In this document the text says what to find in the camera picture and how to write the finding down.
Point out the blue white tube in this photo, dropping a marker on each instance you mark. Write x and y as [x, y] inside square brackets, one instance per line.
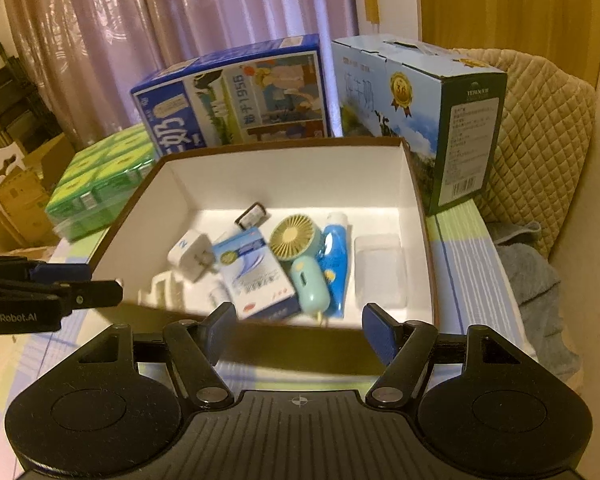
[333, 260]

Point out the white pill bottle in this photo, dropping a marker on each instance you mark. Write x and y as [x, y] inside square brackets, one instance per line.
[218, 292]

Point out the grey cloth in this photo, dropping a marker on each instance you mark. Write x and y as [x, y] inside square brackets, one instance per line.
[535, 285]

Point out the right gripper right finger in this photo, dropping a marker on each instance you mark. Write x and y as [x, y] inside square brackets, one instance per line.
[404, 348]

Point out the black folding cart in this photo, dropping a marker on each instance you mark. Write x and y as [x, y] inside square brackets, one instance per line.
[24, 116]

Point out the mint handheld fan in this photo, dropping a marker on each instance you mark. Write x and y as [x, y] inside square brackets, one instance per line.
[296, 242]

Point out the white numbered plug adapter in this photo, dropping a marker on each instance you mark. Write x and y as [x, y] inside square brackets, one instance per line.
[191, 255]

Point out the clear plastic case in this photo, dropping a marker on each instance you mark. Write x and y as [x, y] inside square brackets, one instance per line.
[380, 271]

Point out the light blue milk carton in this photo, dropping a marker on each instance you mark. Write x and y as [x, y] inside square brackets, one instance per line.
[445, 105]

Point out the cream hair claw clip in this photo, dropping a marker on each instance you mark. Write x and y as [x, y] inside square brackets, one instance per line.
[165, 292]

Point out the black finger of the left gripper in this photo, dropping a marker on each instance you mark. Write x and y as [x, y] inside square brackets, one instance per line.
[89, 295]

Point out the wooden door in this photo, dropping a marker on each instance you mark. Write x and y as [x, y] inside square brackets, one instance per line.
[567, 32]

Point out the blue milk carton box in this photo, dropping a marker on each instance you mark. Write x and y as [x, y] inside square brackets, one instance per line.
[271, 90]

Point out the pink curtain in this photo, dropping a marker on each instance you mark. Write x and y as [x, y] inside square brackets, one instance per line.
[87, 55]

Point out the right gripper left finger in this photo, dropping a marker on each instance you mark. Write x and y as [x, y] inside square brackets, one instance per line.
[193, 348]

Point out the blue white medicine box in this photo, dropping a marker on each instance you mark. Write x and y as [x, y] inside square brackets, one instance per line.
[258, 286]

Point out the quilted beige chair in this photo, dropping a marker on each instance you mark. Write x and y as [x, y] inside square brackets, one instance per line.
[546, 128]

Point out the brown open storage box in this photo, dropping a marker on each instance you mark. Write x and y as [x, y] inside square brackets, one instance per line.
[370, 180]

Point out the cardboard box on floor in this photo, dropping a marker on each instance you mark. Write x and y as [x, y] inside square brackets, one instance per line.
[26, 183]

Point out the green drink pack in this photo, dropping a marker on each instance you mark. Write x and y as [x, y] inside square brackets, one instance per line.
[98, 182]

